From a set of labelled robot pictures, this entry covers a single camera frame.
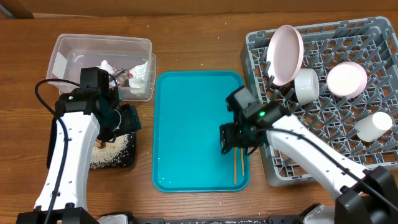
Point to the large pink plate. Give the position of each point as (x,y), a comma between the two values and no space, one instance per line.
(285,53)

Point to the white rice pile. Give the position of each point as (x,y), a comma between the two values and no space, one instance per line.
(112,152)

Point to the black tray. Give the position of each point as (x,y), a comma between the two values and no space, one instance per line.
(124,161)

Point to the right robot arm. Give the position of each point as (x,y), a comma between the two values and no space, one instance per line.
(361,195)

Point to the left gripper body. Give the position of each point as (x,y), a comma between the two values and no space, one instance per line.
(129,119)

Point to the red foil wrapper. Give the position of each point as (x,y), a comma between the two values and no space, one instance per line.
(120,76)

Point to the grey dish rack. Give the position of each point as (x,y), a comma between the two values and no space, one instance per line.
(370,42)

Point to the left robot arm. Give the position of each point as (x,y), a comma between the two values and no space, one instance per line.
(81,118)

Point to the brown food scrap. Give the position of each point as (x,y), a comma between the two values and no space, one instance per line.
(100,144)

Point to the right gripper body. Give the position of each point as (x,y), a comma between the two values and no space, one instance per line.
(236,134)

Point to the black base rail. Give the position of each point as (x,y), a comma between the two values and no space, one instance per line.
(217,219)

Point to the white napkin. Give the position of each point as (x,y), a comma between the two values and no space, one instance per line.
(136,77)

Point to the grey bowl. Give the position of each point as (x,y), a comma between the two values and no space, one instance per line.
(306,86)

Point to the clear plastic bin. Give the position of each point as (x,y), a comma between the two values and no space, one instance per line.
(72,52)

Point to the teal plastic tray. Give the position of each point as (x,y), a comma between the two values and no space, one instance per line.
(189,108)

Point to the small white cup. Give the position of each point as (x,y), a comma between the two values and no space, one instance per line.
(373,126)

